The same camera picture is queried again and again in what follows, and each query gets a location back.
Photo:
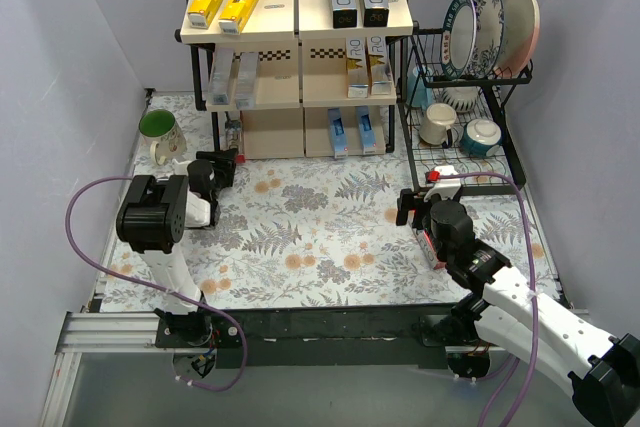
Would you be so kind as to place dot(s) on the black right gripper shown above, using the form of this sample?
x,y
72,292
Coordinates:
x,y
410,205

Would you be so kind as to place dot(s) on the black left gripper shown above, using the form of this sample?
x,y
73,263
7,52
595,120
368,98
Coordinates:
x,y
223,163

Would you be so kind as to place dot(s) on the brown red toothpaste box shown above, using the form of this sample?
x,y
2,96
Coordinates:
x,y
234,135

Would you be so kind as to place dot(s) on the silver striped toothpaste box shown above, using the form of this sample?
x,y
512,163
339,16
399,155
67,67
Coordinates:
x,y
220,80

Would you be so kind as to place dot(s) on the silver white toothpaste box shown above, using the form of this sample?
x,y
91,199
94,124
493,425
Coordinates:
x,y
246,84

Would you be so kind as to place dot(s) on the light blue toothpaste box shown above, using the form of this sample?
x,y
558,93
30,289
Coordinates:
x,y
337,133

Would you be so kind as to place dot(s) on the silver RO toothpaste box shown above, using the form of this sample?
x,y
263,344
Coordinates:
x,y
381,82

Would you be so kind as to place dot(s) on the small yellow box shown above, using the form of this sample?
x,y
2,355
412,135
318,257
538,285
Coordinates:
x,y
235,16

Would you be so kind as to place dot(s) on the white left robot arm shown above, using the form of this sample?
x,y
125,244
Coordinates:
x,y
152,220

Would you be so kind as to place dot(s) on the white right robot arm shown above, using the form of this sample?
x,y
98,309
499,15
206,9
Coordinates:
x,y
599,371

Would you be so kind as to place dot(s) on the beige three-tier shelf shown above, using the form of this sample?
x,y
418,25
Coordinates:
x,y
302,74

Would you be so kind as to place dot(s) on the green floral mug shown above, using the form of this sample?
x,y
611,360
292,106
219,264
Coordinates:
x,y
164,136

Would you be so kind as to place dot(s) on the light blue mug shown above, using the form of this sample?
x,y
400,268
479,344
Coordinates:
x,y
418,94

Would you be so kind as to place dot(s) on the white bowl blue pattern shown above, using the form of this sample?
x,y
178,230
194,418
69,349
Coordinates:
x,y
461,99

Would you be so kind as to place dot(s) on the teal rimmed plate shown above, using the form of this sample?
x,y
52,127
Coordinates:
x,y
458,38

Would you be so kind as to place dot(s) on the pink beige plate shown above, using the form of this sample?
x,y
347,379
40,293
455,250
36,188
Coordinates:
x,y
520,37

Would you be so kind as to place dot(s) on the blue floral plate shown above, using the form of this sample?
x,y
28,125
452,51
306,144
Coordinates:
x,y
489,35

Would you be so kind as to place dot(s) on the cream mug black handle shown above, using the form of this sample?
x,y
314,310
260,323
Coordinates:
x,y
437,125

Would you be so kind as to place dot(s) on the black wire dish rack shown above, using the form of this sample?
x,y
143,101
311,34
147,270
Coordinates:
x,y
422,48

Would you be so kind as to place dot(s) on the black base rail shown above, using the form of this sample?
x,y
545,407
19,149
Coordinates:
x,y
421,335

